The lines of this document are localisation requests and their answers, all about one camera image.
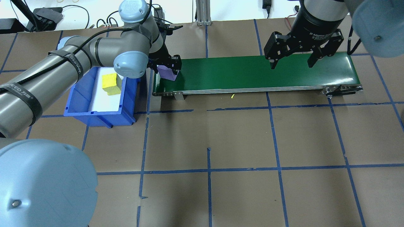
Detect black stand pole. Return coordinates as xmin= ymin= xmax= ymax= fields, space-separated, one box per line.
xmin=10 ymin=0 xmax=41 ymax=32

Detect yellow foam block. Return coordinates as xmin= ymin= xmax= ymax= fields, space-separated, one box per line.
xmin=102 ymin=73 xmax=123 ymax=96

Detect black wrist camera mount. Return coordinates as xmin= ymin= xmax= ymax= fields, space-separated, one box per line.
xmin=159 ymin=23 xmax=184 ymax=36

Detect black stand base plate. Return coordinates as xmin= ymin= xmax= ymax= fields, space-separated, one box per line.
xmin=0 ymin=18 xmax=20 ymax=34

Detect white foam bin liner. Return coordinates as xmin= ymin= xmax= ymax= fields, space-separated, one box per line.
xmin=90 ymin=67 xmax=128 ymax=114

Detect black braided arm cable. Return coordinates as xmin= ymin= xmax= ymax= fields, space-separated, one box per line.
xmin=0 ymin=0 xmax=155 ymax=95

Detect aluminium profile post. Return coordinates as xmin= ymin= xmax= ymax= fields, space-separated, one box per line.
xmin=196 ymin=0 xmax=211 ymax=26

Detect small dark electronics box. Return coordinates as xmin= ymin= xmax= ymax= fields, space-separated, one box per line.
xmin=33 ymin=7 xmax=63 ymax=25

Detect green conveyor belt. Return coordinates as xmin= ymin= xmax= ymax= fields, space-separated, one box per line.
xmin=152 ymin=51 xmax=364 ymax=101

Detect white desk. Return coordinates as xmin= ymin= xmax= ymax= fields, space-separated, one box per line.
xmin=0 ymin=0 xmax=303 ymax=32

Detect purple foam block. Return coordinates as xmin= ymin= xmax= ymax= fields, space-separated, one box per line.
xmin=157 ymin=65 xmax=180 ymax=82

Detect blue plastic storage bin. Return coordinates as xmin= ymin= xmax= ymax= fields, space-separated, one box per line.
xmin=64 ymin=66 xmax=141 ymax=129

